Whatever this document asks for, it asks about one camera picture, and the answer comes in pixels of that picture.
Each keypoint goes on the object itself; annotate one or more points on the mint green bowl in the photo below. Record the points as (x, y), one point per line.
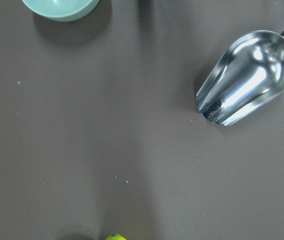
(61, 10)

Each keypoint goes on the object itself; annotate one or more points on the metal ice scoop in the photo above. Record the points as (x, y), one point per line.
(247, 76)

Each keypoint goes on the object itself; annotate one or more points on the yellow lemon near scoop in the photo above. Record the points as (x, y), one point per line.
(115, 236)

